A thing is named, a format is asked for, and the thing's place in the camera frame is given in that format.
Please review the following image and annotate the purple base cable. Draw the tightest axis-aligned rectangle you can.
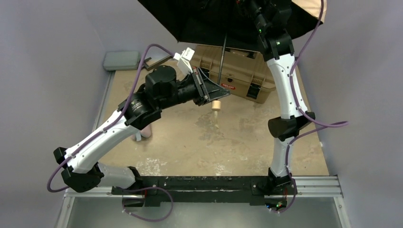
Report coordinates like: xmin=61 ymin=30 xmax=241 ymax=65
xmin=121 ymin=187 xmax=174 ymax=222
xmin=268 ymin=178 xmax=300 ymax=215

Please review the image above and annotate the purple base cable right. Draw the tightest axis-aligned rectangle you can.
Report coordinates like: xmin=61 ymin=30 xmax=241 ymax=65
xmin=268 ymin=178 xmax=300 ymax=215

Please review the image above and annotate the tan plastic toolbox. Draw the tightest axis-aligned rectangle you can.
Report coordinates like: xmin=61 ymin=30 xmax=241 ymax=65
xmin=191 ymin=45 xmax=276 ymax=104

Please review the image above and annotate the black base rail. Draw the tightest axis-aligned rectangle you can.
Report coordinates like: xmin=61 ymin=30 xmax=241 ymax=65
xmin=111 ymin=168 xmax=297 ymax=210

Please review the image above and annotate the aluminium frame rail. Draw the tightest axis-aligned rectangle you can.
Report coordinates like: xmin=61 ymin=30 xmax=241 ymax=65
xmin=56 ymin=176 xmax=351 ymax=228

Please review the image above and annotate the grey flat box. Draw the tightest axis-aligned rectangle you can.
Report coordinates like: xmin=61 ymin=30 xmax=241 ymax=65
xmin=103 ymin=51 xmax=141 ymax=71

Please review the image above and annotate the beige umbrella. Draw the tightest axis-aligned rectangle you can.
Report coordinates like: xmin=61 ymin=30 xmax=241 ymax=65
xmin=137 ymin=0 xmax=328 ymax=128

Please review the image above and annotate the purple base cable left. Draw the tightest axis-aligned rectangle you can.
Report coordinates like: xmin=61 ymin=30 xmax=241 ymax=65
xmin=121 ymin=187 xmax=174 ymax=222

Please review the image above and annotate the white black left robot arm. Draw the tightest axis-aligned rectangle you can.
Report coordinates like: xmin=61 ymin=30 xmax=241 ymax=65
xmin=54 ymin=65 xmax=230 ymax=192

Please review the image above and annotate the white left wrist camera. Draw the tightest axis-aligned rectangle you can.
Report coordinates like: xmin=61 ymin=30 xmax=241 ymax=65
xmin=173 ymin=47 xmax=195 ymax=75

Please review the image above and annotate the pink umbrella case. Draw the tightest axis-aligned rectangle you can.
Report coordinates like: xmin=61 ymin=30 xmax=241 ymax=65
xmin=134 ymin=124 xmax=152 ymax=142

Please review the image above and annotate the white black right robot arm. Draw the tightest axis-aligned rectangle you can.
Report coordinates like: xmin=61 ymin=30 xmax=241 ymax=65
xmin=237 ymin=0 xmax=315 ymax=187

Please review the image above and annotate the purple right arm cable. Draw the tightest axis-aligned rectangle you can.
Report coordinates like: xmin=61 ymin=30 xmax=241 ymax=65
xmin=283 ymin=0 xmax=349 ymax=177

